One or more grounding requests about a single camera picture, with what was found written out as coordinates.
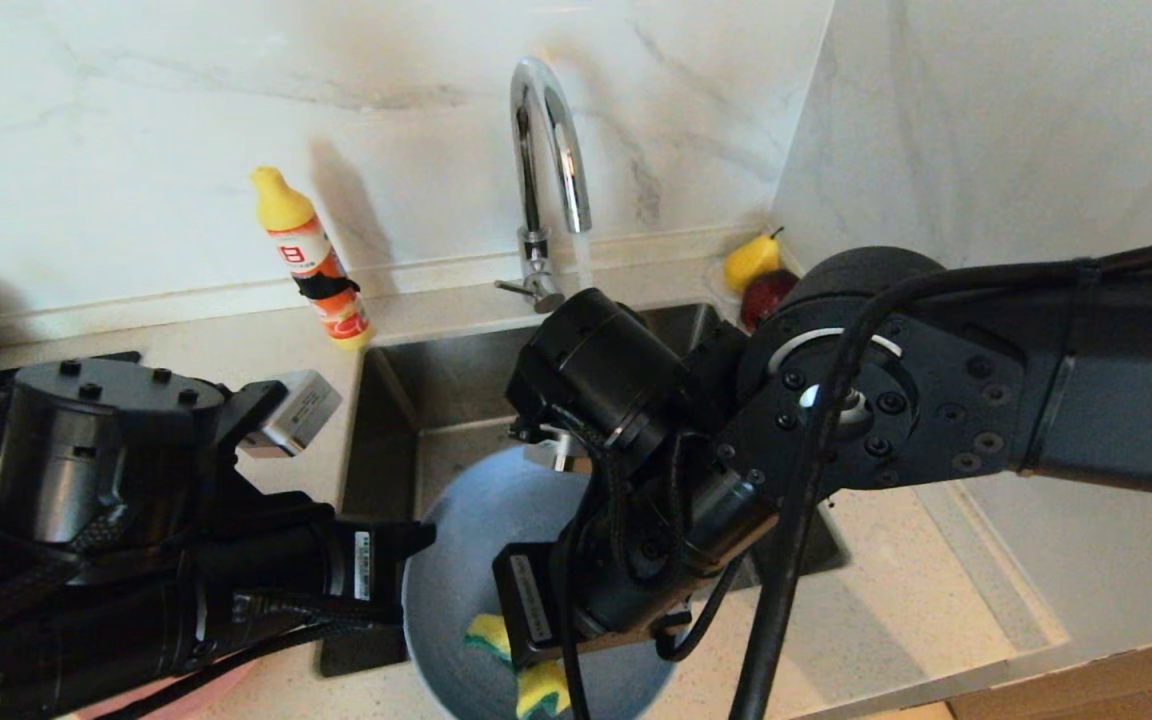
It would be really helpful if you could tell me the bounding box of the blue-grey plate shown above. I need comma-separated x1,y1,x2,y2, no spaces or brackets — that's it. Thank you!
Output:
401,445,677,720

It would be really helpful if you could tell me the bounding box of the yellow fish-shaped sponge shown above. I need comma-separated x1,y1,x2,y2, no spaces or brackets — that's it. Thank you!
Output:
464,612,572,720

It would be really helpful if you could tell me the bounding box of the yellow-capped orange dish soap bottle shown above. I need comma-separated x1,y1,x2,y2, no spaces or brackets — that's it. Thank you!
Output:
249,165,374,351

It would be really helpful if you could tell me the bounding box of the chrome gooseneck faucet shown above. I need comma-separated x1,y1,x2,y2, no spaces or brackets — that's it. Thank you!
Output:
493,56,592,314

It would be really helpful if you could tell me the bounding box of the stainless steel sink basin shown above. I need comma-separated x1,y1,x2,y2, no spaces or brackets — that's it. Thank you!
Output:
321,303,849,678

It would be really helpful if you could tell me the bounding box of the black braided right arm sleeve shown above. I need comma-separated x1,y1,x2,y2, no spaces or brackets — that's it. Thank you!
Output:
576,420,697,601

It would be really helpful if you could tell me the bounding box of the black braided arm sleeve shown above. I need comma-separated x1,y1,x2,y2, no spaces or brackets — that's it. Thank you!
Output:
0,505,132,651
576,420,697,601

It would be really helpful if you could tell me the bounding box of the pink plate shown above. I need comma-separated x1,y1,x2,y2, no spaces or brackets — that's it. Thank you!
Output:
71,660,257,720

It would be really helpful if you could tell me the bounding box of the black braided left arm sleeve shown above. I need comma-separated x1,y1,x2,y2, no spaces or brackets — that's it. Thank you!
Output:
0,505,132,651

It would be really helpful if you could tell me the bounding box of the dark red apple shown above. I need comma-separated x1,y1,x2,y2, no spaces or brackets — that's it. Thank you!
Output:
741,270,802,331

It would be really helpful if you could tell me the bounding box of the black induction cooktop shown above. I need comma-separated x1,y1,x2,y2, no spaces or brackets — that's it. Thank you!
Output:
0,350,142,401

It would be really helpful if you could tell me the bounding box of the yellow pear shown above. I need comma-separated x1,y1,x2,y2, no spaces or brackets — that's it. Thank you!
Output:
724,228,785,293

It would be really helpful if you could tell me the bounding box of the light wooden cabinet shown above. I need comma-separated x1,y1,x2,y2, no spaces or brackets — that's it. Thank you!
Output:
876,630,1152,720

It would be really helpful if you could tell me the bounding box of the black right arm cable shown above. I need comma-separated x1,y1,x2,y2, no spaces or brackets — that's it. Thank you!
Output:
556,230,1152,720

